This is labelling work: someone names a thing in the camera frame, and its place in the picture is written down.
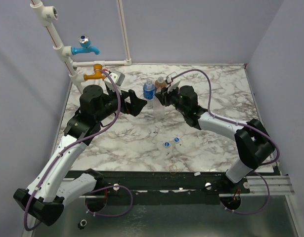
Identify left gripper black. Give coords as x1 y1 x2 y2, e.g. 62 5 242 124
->
95 85 147 122

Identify golden energy drink bottle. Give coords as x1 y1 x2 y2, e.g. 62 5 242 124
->
155 77 168 93

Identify blue label water bottle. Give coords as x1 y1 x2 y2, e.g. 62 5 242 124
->
143 79 156 101

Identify clear plastic bottle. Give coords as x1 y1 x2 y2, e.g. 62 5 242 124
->
152 96 165 119

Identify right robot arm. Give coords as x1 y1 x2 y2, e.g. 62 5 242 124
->
156 86 275 194

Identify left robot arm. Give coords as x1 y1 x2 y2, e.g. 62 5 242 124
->
13 85 147 226

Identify orange faucet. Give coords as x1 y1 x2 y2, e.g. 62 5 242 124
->
84 64 106 81

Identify blue faucet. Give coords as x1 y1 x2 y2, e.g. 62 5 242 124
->
71 35 100 55

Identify small black white knob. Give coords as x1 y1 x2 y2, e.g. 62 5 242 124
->
78 219 87 230

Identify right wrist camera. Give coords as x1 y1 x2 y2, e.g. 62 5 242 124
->
166 72 180 93

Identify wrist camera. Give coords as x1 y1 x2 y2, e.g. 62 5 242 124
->
104 70 125 91
166 72 180 93

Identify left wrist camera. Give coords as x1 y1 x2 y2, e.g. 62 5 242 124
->
104 70 125 91

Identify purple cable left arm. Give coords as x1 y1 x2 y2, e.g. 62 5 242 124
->
23 69 122 232

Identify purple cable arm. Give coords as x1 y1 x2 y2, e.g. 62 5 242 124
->
23 69 122 232
170 69 281 171

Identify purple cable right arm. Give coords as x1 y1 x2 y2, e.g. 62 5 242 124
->
170 69 281 171

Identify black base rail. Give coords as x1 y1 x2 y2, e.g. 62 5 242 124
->
67 169 251 205

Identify white PVC pipe frame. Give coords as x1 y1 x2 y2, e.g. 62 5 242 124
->
29 0 132 94

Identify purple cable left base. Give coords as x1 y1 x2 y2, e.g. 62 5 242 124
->
85 183 134 218

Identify purple cable base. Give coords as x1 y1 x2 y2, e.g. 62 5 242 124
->
223 171 270 215
85 183 134 218

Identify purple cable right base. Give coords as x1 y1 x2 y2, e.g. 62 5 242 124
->
223 171 270 215

